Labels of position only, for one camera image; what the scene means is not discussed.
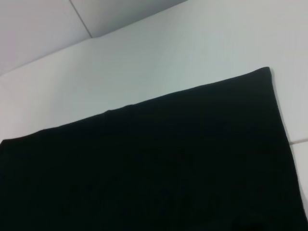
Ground black shirt with FREE print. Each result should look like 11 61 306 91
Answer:
0 66 308 231

